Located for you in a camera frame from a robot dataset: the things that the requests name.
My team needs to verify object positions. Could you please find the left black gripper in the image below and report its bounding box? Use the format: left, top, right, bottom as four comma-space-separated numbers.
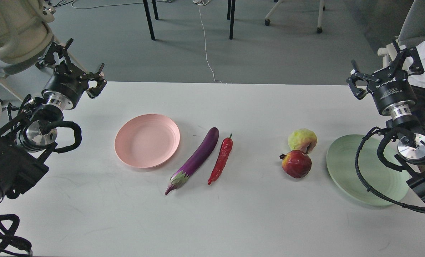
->
35, 39, 107, 110

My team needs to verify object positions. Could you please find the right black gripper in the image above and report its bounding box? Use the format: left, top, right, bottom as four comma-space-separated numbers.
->
346, 40, 425, 116

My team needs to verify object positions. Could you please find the red pomegranate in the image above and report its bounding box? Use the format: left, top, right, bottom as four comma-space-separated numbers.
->
279, 150, 312, 178

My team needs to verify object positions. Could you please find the purple eggplant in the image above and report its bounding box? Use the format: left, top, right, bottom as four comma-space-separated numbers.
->
165, 127, 219, 195

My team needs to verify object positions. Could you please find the red chili pepper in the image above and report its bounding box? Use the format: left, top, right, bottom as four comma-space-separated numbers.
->
207, 133, 233, 185

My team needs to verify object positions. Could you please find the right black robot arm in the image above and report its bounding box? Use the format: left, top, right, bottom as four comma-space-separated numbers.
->
346, 40, 425, 214

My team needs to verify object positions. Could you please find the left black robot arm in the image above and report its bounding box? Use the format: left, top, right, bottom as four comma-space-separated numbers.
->
0, 39, 107, 257

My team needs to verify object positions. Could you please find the grey chair with white armrest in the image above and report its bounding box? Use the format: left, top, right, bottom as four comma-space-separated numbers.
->
396, 0, 425, 47

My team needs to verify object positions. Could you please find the beige office chair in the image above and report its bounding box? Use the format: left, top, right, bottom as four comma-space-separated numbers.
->
0, 0, 107, 107

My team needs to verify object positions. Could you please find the black table leg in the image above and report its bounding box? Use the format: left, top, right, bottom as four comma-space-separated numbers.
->
227, 0, 232, 20
229, 0, 236, 40
143, 0, 156, 41
152, 0, 159, 20

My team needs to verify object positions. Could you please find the pink plate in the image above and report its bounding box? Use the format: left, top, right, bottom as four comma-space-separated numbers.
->
114, 114, 180, 168

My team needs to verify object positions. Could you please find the white chair base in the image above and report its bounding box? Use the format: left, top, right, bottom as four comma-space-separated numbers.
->
264, 0, 326, 34

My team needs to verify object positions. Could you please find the light green plate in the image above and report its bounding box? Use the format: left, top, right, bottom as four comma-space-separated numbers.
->
326, 134, 410, 207

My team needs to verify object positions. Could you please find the black table leg rear left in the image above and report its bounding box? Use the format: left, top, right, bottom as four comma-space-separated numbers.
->
152, 0, 159, 20

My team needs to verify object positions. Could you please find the black table leg rear right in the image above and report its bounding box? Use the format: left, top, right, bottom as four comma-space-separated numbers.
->
227, 0, 232, 20

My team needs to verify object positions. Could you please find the white floor cable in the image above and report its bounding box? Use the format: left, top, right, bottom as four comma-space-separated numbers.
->
193, 0, 223, 84

